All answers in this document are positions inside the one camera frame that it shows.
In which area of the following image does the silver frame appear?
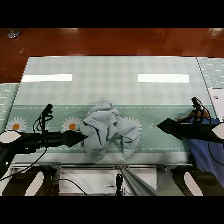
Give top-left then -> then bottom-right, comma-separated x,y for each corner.
0,161 -> 224,197

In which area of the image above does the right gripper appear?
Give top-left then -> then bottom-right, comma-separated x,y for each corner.
169,118 -> 203,141

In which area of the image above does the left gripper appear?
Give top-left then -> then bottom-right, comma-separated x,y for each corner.
42,130 -> 73,150

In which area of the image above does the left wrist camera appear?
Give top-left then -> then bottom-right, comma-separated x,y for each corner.
32,103 -> 55,134

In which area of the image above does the black cable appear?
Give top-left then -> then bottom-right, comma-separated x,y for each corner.
52,177 -> 89,197
0,146 -> 50,183

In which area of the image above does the light grey T-shirt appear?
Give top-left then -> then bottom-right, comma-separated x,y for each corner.
79,97 -> 143,162

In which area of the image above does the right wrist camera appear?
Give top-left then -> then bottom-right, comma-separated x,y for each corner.
190,96 -> 210,122

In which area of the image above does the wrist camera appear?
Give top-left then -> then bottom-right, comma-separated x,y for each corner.
190,96 -> 210,122
32,103 -> 55,134

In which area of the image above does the blue garment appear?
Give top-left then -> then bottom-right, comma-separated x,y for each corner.
188,137 -> 224,188

